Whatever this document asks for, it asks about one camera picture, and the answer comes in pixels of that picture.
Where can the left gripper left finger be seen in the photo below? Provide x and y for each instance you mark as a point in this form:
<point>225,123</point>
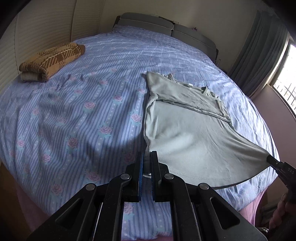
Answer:
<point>133,189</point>

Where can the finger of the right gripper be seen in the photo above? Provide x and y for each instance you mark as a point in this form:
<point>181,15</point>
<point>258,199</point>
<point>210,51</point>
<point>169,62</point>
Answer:
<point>273,162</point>

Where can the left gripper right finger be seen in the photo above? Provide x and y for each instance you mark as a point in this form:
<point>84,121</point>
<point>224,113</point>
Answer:
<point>158,171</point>

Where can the pale green t-shirt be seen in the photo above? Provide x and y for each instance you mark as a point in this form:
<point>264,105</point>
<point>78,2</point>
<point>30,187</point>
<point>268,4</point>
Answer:
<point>191,131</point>

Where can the person's right hand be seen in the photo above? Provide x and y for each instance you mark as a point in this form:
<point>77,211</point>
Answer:
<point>283,207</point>

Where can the blue floral striped bedspread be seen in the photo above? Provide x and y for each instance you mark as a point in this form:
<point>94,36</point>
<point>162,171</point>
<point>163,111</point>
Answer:
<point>84,125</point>

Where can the window with railing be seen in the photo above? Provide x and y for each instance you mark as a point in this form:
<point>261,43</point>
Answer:
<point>283,82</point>

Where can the teal window curtain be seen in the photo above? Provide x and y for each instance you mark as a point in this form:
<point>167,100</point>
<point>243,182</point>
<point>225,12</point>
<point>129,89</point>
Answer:
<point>261,53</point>

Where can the brown plaid folded garment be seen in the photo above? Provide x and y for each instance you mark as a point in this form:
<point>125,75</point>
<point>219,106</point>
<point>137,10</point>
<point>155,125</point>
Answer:
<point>42,65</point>

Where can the grey padded headboard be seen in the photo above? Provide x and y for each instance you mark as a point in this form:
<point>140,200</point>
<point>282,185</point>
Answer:
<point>167,27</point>

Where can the cream louvered wardrobe doors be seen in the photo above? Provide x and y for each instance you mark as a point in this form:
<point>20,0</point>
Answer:
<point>44,24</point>

